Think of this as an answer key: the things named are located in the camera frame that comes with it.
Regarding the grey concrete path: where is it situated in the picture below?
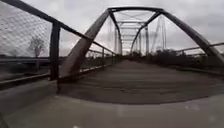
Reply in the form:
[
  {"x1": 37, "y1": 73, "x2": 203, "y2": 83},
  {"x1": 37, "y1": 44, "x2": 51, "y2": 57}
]
[{"x1": 0, "y1": 79, "x2": 224, "y2": 128}]

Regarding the row of trees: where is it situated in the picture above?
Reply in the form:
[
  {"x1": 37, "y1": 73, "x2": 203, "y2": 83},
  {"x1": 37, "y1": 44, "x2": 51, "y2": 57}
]
[{"x1": 128, "y1": 49, "x2": 224, "y2": 71}]

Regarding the bare tree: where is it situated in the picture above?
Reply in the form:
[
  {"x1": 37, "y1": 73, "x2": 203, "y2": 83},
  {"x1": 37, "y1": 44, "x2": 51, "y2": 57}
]
[{"x1": 28, "y1": 35, "x2": 46, "y2": 71}]

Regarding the dark wooden bridge deck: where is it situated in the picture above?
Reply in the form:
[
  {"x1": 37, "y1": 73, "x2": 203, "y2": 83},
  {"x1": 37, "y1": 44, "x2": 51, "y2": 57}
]
[{"x1": 56, "y1": 59, "x2": 224, "y2": 106}]

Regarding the concrete kerb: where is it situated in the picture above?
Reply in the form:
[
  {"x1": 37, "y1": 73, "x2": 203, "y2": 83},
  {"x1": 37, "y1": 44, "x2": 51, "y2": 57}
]
[
  {"x1": 0, "y1": 79, "x2": 59, "y2": 116},
  {"x1": 163, "y1": 64, "x2": 224, "y2": 80}
]

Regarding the steel truss bridge frame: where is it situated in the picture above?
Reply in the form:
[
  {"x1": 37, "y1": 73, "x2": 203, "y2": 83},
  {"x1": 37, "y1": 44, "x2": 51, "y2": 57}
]
[{"x1": 56, "y1": 5, "x2": 224, "y2": 94}]

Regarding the chain-link fence with metal rail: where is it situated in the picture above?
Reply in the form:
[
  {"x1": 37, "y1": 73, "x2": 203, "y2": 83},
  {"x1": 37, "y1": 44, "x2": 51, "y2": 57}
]
[{"x1": 0, "y1": 0, "x2": 88, "y2": 91}]

